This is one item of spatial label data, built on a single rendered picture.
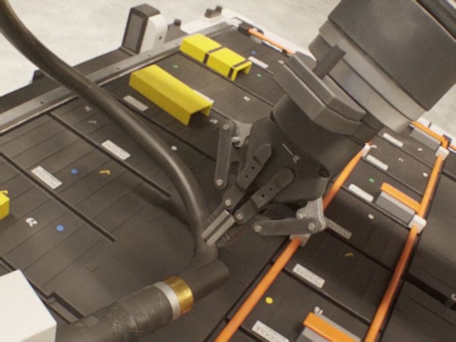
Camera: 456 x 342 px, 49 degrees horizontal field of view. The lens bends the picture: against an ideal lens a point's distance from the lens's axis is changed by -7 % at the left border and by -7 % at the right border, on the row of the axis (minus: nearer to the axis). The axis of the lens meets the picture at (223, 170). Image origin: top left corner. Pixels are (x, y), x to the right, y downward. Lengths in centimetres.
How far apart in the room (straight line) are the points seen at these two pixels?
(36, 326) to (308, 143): 26
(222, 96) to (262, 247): 44
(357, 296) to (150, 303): 40
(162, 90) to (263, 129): 63
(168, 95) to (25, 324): 86
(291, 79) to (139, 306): 29
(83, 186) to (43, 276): 19
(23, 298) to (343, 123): 23
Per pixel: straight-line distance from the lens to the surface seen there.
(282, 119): 41
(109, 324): 52
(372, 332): 79
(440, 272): 99
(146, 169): 89
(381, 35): 37
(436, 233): 108
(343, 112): 35
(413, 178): 121
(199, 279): 58
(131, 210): 81
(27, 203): 79
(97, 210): 80
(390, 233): 101
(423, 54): 37
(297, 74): 34
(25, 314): 21
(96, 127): 96
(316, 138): 39
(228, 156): 45
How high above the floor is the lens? 156
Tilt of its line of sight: 36 degrees down
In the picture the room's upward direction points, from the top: 22 degrees clockwise
